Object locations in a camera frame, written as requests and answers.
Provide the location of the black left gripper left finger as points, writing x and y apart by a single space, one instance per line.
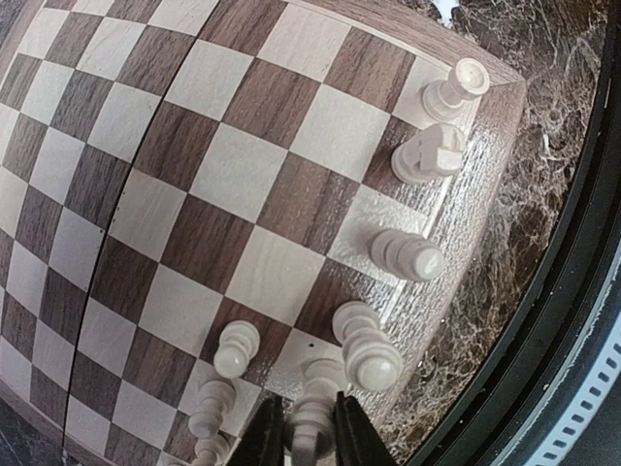
262 442

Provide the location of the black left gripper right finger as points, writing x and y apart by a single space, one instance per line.
357 442

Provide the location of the white chess pawn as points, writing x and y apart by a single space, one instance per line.
211 451

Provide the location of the white chess piece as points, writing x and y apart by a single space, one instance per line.
407 256
371 361

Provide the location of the white chess knight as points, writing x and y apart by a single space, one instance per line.
436 152

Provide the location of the white rook corner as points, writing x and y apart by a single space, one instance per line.
444 100

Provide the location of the wooden chess board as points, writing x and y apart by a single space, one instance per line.
168 167

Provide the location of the black front rail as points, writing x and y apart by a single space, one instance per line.
548 264

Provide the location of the white slotted cable duct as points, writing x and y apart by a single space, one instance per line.
571 401

